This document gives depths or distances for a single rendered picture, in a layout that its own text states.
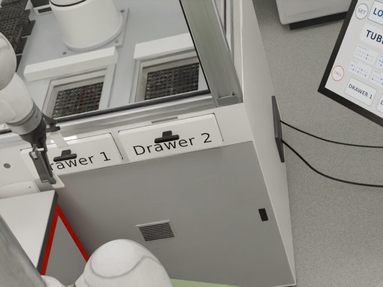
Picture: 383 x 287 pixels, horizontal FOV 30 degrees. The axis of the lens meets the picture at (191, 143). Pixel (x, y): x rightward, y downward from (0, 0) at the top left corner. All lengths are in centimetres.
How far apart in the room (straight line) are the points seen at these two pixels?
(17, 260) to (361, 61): 100
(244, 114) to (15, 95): 67
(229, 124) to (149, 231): 54
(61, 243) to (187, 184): 44
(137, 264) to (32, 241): 75
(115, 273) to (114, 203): 89
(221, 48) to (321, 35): 198
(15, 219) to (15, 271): 88
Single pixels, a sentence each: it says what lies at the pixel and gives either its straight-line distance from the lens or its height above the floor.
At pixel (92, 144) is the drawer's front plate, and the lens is 214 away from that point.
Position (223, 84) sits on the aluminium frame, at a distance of 198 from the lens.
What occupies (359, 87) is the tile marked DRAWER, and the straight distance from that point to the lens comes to 188.
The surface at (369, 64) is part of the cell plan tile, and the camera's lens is 187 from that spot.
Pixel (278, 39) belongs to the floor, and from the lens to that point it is 390.
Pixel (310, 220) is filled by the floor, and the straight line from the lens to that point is 292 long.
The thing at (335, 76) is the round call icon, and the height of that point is 101.
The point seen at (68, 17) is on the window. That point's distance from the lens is 192.
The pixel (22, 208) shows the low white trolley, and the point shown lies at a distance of 230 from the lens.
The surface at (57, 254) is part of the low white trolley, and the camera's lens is 228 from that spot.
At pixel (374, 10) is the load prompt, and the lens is 189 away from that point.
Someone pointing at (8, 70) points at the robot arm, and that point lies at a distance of 121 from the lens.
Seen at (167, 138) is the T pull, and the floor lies 91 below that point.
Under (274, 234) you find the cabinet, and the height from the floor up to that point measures 36.
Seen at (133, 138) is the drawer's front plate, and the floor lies 91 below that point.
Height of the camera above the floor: 221
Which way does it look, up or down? 40 degrees down
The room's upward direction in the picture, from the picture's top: 21 degrees counter-clockwise
